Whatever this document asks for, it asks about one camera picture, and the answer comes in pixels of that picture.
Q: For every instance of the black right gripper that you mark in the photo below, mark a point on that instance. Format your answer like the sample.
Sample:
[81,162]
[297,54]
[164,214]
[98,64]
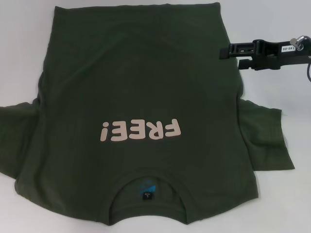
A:
[274,57]

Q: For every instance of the dark green FREE! t-shirt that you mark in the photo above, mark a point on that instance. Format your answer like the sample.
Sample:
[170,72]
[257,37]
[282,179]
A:
[145,97]

